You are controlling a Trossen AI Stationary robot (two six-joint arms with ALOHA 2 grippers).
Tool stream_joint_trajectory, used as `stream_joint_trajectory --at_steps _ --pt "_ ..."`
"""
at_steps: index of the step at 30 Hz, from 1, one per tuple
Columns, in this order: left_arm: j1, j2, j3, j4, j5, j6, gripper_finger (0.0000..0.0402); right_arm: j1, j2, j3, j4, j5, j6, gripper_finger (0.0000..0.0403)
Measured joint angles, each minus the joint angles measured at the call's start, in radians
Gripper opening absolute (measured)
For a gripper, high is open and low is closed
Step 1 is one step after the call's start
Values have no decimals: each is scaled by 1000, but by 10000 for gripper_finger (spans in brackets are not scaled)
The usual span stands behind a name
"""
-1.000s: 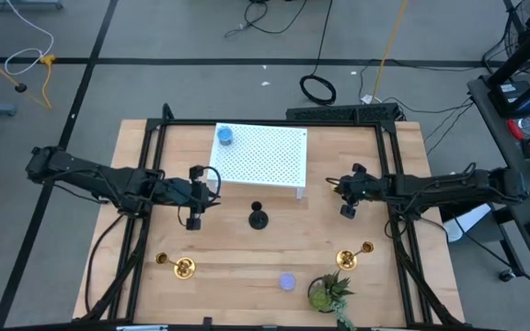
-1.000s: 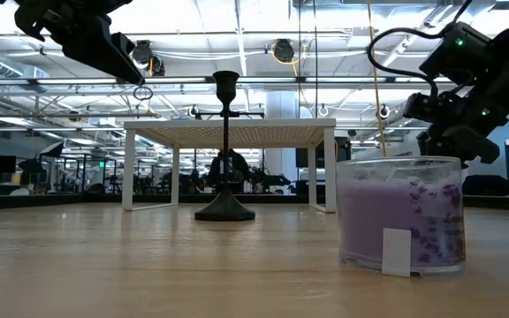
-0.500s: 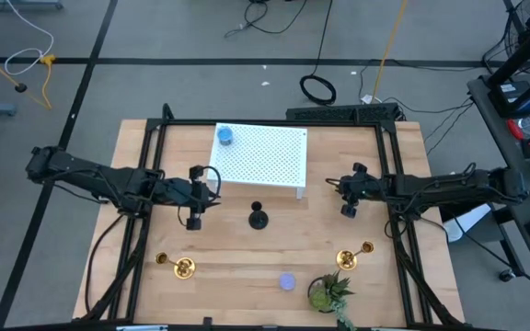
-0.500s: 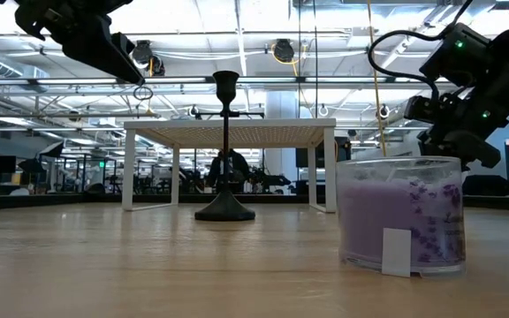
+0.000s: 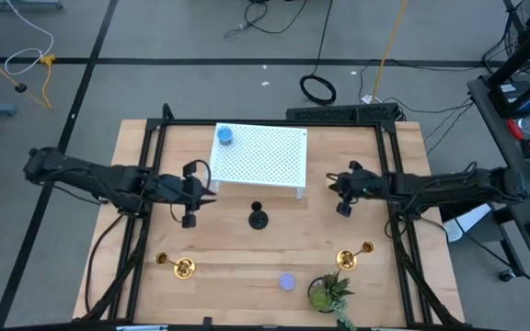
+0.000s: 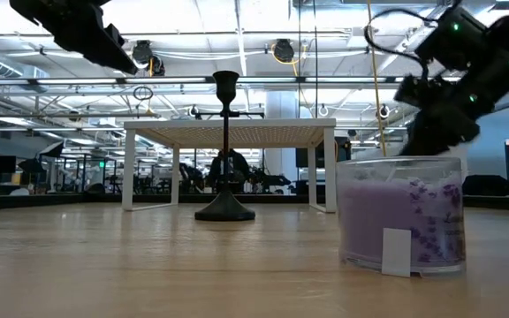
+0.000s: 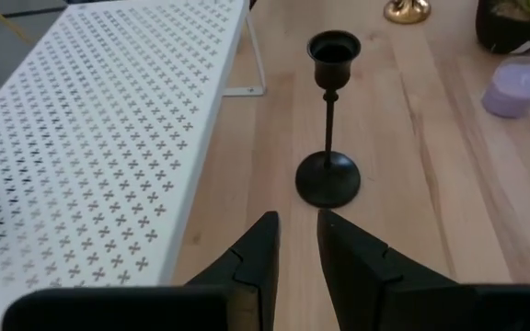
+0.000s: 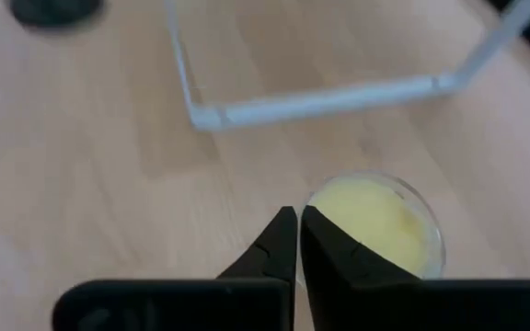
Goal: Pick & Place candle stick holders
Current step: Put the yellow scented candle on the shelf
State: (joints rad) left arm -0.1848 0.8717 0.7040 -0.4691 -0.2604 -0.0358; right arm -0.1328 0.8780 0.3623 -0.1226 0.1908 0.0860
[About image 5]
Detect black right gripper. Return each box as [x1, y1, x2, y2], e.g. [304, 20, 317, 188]
[327, 159, 388, 218]

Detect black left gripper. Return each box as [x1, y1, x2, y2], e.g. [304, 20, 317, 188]
[156, 159, 218, 230]

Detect black candlestick holder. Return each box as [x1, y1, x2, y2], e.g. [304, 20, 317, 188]
[248, 200, 270, 231]

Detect blue candle jar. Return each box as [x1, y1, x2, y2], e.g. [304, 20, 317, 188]
[215, 125, 235, 147]

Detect gold candlestick holder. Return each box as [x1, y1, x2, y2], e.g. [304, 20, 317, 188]
[336, 240, 375, 272]
[155, 251, 197, 280]

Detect white perforated shelf riser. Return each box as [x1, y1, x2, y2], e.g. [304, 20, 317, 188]
[208, 121, 309, 200]

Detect green artificial potted plant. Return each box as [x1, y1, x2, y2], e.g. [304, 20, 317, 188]
[307, 269, 357, 331]

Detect grey equipment cart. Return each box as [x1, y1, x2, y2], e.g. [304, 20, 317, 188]
[466, 68, 530, 300]

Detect black box with label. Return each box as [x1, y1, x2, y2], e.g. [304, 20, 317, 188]
[489, 80, 530, 107]

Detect black stand pole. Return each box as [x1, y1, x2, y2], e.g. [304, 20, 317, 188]
[488, 17, 530, 86]

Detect black aluminium table frame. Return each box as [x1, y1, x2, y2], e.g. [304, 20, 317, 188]
[79, 102, 467, 331]

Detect black coiled floor cable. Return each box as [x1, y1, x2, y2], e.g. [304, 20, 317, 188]
[298, 0, 339, 107]

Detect yellow hanging cable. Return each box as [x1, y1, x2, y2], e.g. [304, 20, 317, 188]
[369, 0, 409, 105]

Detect yellow extension cord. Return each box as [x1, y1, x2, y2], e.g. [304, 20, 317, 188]
[0, 42, 58, 111]

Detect white floor cable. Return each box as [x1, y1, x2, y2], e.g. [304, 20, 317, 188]
[3, 0, 56, 77]

